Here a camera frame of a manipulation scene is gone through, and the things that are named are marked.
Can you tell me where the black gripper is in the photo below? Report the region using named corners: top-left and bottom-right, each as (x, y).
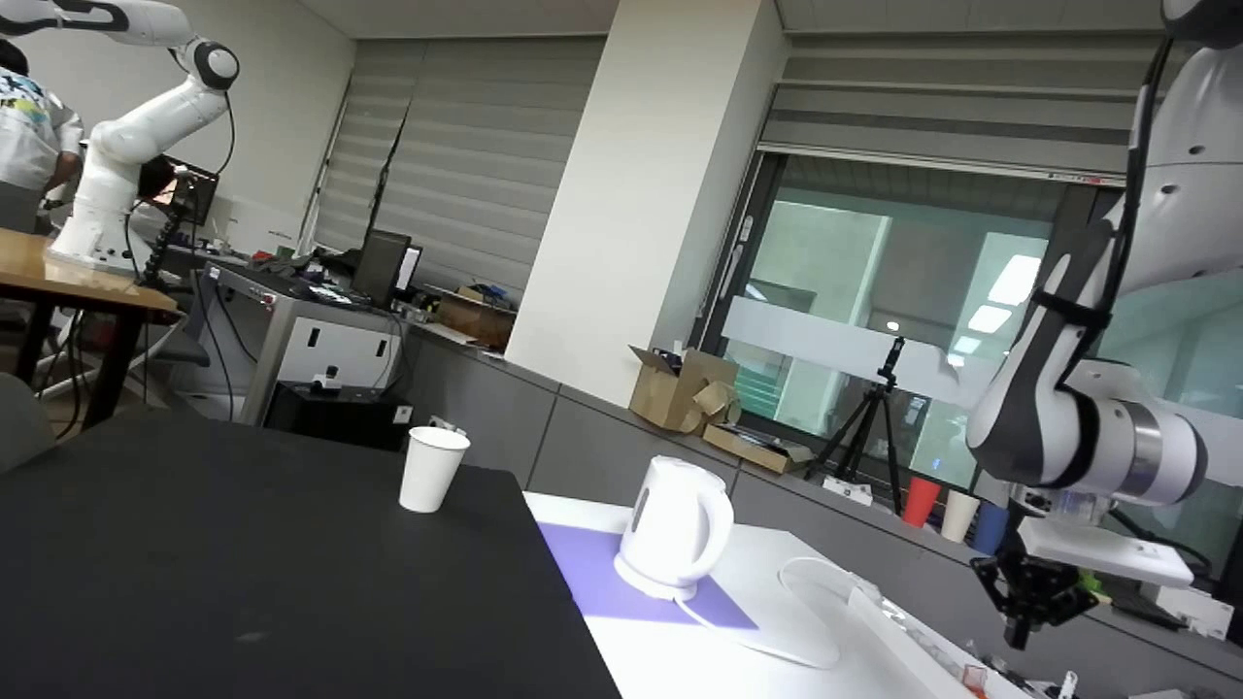
top-left (970, 537), bottom-right (1097, 650)

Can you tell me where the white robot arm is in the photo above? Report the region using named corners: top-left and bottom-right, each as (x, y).
top-left (969, 0), bottom-right (1243, 650)

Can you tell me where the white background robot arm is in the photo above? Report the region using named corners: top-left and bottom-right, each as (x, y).
top-left (0, 0), bottom-right (241, 269)

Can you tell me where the blue cup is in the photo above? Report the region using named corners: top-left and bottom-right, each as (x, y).
top-left (970, 501), bottom-right (1009, 556)

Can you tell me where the red cup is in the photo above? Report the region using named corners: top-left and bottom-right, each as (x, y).
top-left (901, 477), bottom-right (939, 529)

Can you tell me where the white electric kettle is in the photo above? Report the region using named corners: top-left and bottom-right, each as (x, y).
top-left (615, 453), bottom-right (734, 603)

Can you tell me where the cardboard box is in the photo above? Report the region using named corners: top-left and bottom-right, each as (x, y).
top-left (629, 349), bottom-right (737, 436)

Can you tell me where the purple mat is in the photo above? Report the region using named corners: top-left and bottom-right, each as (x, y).
top-left (545, 523), bottom-right (751, 628)

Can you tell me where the white paper cup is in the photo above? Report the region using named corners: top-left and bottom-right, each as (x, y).
top-left (400, 427), bottom-right (470, 511)

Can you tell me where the black monitor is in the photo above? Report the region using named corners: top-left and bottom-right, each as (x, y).
top-left (351, 228), bottom-right (421, 307)

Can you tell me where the grey cabinet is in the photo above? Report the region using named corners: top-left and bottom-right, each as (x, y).
top-left (207, 263), bottom-right (405, 423)

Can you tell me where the black table mat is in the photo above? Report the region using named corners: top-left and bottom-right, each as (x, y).
top-left (0, 413), bottom-right (620, 699)

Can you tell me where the wooden table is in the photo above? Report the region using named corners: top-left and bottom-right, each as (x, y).
top-left (0, 228), bottom-right (180, 427)

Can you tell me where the person in patterned shirt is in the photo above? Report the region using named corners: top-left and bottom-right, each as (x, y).
top-left (0, 40), bottom-right (86, 228)

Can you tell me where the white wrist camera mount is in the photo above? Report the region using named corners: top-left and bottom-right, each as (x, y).
top-left (1019, 493), bottom-right (1194, 586)

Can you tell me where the black camera tripod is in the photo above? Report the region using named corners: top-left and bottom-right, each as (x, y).
top-left (804, 336), bottom-right (907, 510)

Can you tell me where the white kettle cable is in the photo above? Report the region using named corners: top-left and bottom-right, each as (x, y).
top-left (671, 556), bottom-right (897, 675)

